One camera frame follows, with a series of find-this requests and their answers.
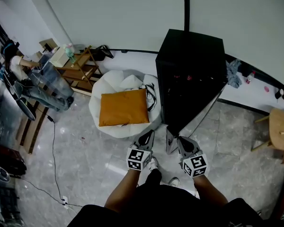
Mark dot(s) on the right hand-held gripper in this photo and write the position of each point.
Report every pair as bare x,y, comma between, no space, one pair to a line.
191,155

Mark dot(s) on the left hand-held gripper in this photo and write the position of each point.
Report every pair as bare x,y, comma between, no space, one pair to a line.
142,148

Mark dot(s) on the dark glass fridge door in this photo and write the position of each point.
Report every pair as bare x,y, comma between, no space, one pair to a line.
187,98

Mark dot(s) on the black fridge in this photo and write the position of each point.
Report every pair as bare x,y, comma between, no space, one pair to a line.
191,46

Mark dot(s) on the person's right forearm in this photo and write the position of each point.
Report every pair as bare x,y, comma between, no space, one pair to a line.
209,193

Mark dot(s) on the person's left forearm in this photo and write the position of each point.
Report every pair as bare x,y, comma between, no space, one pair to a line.
123,190

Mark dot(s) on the person's left white shoe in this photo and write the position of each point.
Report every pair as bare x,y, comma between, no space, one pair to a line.
153,164

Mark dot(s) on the person's white shoe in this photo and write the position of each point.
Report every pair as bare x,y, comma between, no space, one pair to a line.
153,164
174,181

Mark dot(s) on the person's right white shoe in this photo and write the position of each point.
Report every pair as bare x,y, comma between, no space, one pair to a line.
174,181

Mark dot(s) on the orange cushion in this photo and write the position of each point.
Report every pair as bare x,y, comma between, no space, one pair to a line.
124,107

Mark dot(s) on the person's black clothing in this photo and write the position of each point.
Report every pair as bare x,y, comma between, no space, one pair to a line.
161,204

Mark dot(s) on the white bean bag chair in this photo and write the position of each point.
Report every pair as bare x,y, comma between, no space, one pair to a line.
113,79

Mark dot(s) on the grey crumpled cloth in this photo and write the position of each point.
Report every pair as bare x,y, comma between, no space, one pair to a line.
233,75

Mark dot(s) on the round wooden side table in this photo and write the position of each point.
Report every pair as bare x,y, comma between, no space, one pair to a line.
280,131

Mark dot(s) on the wooden folding shelf rack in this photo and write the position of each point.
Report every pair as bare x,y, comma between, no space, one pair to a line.
81,77

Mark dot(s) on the white power strip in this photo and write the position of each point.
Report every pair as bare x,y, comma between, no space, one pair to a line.
64,201

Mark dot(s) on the pink and white bottle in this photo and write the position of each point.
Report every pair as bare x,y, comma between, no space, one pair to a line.
249,78

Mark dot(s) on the small pink object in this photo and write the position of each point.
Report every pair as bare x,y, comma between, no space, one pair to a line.
266,89

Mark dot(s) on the black handbag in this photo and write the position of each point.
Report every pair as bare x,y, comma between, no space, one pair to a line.
100,54

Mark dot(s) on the black and white charger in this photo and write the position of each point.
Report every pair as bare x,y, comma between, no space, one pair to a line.
281,94

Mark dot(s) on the wooden planks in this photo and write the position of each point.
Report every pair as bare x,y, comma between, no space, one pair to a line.
30,131

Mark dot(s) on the green plastic bottle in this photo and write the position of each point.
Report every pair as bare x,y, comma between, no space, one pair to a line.
70,53

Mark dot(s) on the white box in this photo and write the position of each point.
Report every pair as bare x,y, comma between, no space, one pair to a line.
59,57

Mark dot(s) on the cardboard box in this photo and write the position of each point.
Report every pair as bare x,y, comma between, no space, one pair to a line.
48,44

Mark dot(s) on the grey round fan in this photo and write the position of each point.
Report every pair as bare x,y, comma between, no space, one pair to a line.
0,172

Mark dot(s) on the black vertical wall strip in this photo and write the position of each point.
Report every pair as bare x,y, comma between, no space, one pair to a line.
186,6

